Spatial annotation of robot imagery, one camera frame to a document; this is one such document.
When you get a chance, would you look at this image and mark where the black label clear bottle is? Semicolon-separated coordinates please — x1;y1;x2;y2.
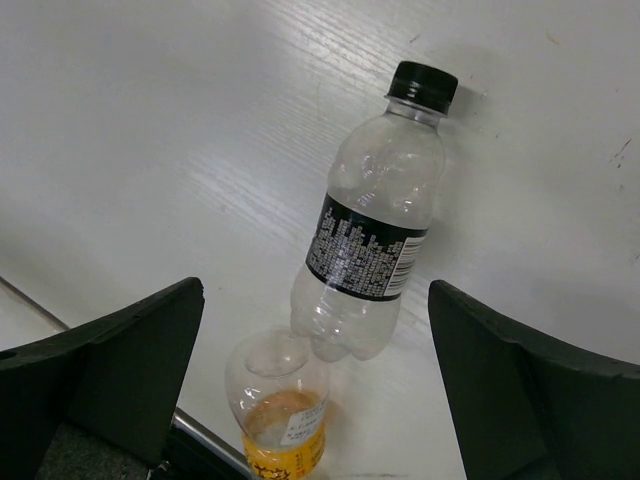
290;61;458;363

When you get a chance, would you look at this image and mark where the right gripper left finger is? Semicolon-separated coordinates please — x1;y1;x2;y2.
1;277;205;479

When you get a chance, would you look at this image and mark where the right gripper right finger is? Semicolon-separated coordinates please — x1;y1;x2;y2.
428;280;639;479

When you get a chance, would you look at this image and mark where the yellow label clear bottle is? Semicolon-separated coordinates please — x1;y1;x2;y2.
225;327;330;480

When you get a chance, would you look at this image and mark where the aluminium frame rail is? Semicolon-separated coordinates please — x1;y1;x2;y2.
167;407;252;479

